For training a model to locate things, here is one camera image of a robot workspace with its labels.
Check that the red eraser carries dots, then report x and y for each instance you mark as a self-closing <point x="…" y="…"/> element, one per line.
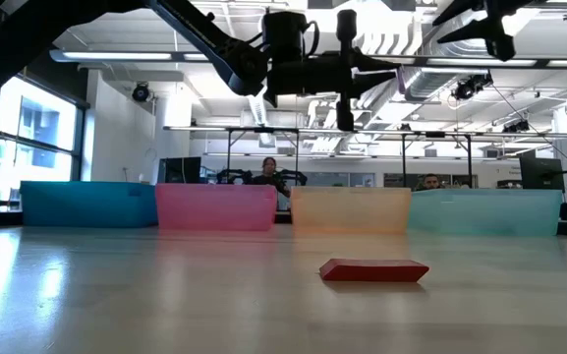
<point x="371" y="271"/>

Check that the long ceiling light strip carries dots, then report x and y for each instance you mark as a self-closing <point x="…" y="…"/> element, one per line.
<point x="116" y="55"/>

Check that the black background robot arm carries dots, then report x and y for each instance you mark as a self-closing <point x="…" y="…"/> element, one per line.
<point x="293" y="176"/>
<point x="234" y="175"/>

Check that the black metal gantry frame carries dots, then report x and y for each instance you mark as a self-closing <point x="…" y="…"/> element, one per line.
<point x="263" y="130"/>
<point x="404" y="162"/>

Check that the black monitor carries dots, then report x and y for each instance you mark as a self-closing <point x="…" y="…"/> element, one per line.
<point x="541" y="174"/>

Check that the blue plastic bin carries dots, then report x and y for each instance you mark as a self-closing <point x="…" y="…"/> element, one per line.
<point x="86" y="204"/>

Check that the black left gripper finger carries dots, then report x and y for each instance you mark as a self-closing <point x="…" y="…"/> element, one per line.
<point x="369" y="83"/>
<point x="374" y="62"/>

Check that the silver ventilation duct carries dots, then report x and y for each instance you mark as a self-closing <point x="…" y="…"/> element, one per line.
<point x="430" y="83"/>

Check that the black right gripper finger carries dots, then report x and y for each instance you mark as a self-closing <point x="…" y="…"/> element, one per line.
<point x="474" y="32"/>
<point x="465" y="9"/>

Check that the person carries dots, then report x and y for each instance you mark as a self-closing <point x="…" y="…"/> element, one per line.
<point x="430" y="183"/>
<point x="269" y="179"/>

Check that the orange plastic bin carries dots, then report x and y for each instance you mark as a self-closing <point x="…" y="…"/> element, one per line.
<point x="352" y="209"/>

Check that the mint green plastic bin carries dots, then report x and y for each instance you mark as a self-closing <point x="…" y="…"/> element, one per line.
<point x="484" y="211"/>

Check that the pink plastic bin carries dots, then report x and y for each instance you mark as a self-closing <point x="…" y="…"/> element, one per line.
<point x="214" y="206"/>

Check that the large window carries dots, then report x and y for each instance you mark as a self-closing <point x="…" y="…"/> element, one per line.
<point x="32" y="167"/>

